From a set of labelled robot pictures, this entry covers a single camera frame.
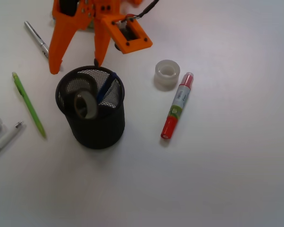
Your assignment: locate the red and white marker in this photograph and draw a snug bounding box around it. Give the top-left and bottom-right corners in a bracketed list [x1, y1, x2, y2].
[161, 72, 194, 140]

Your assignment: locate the black tape roll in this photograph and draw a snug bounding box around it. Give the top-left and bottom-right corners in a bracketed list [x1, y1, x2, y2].
[61, 72, 98, 114]
[74, 89, 98, 120]

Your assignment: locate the blue pen in holder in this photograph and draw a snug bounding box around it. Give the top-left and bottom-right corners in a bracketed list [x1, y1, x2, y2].
[96, 72, 117, 104]

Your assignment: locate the white pen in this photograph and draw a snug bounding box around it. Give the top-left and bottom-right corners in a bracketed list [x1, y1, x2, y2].
[0, 121, 23, 151]

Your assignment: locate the silver pen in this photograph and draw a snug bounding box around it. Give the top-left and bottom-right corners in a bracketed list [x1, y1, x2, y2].
[24, 21, 49, 59]

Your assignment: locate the clear tape roll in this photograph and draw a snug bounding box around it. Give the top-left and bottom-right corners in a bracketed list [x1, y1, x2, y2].
[153, 60, 180, 91]

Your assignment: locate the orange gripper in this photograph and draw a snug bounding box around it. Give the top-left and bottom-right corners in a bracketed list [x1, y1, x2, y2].
[48, 0, 142, 75]

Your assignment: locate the black camera cable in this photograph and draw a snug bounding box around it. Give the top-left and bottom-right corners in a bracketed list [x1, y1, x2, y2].
[125, 0, 160, 20]

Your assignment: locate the green mechanical pencil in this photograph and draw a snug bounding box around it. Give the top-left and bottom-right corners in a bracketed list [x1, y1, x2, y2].
[12, 72, 46, 139]

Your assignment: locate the black tape roll in holder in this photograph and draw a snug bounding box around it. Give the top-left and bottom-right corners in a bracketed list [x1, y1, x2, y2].
[61, 72, 98, 114]

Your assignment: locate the black mesh pen holder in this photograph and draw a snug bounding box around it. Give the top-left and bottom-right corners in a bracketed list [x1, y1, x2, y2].
[55, 66, 125, 149]

